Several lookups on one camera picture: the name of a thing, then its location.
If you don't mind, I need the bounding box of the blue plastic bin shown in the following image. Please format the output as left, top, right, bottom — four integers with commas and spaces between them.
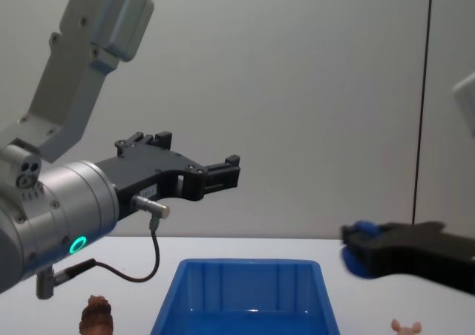
149, 258, 341, 335

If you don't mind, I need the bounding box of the thin dark gripper cable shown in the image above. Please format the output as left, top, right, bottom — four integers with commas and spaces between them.
36, 195, 172, 299

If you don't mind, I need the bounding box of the brown toy figure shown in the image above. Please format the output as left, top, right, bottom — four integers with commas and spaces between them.
80, 294, 116, 335

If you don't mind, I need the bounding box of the small blue object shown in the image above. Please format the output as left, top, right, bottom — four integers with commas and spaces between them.
340, 218, 376, 279

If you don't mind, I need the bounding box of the pink toy figure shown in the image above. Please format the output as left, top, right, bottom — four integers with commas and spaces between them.
390, 317, 423, 335

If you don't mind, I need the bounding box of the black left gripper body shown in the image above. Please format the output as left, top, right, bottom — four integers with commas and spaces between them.
94, 147, 194, 224

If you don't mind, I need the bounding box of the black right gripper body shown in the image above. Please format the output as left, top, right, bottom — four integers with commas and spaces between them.
369, 221, 475, 296

